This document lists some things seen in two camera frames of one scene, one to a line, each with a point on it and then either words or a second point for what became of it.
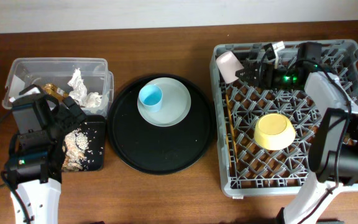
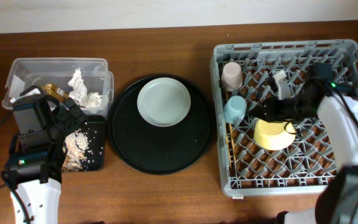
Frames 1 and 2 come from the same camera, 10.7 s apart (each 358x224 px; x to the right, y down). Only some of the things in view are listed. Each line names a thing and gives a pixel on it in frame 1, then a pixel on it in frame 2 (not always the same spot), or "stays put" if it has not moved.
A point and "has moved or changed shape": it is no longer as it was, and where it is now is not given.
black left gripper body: [65, 120] stays put
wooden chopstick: [232, 129] to [232, 145]
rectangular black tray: [94, 127] stays put
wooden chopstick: [229, 153] to [226, 124]
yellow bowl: [274, 131] stays put
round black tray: [157, 149] stays put
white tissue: [93, 99] stays put
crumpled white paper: [79, 93] stays put
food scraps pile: [74, 147] stays put
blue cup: [151, 96] to [235, 109]
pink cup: [228, 64] has moved or changed shape
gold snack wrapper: [51, 89] stays put
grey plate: [176, 102] stays put
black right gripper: [268, 74] to [271, 111]
